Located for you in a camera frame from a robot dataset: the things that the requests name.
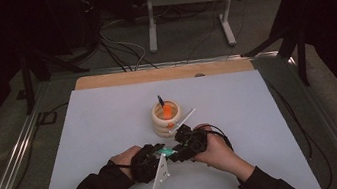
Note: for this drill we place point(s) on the cream ringed pen holder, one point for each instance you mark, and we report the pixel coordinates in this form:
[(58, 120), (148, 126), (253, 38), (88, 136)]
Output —
[(161, 126)]

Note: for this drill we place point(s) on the black floor bracket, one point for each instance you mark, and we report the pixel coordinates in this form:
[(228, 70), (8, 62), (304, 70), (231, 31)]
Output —
[(46, 118)]

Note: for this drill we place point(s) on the black equipment with red light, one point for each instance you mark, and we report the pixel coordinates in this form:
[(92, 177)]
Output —
[(88, 15)]

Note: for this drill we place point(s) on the green and white glue stick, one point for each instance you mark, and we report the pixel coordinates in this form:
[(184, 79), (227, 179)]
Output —
[(167, 151)]

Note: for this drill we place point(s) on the white table mat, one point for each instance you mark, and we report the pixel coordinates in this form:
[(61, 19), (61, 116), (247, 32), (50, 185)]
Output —
[(100, 125)]

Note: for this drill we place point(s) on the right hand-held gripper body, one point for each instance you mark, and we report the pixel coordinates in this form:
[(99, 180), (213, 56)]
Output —
[(193, 141)]

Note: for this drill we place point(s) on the blue pen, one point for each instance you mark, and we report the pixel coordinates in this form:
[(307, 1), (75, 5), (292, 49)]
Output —
[(161, 101)]

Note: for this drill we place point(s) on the orange highlighter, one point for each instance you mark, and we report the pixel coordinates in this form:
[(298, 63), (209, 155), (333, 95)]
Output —
[(167, 111)]

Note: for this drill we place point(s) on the person's left hand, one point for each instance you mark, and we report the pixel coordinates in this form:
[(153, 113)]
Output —
[(125, 158)]

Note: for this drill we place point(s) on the person's right hand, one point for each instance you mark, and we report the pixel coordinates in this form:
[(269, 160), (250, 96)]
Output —
[(219, 154)]

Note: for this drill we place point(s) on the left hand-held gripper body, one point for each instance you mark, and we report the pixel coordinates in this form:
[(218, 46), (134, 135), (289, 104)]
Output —
[(145, 165)]

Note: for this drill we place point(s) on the black tripod stand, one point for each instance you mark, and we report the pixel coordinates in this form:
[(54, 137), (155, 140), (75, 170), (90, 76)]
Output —
[(27, 82), (301, 54)]

